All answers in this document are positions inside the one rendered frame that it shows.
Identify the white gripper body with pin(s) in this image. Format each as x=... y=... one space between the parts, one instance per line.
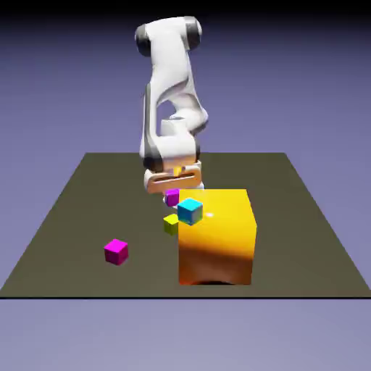
x=162 y=185

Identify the large orange box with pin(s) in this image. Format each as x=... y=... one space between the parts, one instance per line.
x=223 y=240

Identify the small yellow cube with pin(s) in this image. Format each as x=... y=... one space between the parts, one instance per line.
x=170 y=224

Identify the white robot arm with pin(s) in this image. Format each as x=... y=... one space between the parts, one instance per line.
x=171 y=75

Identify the small magenta cube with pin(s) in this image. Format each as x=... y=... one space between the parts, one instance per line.
x=116 y=251
x=172 y=198

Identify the small cyan cube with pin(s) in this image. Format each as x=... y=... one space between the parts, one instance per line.
x=189 y=211

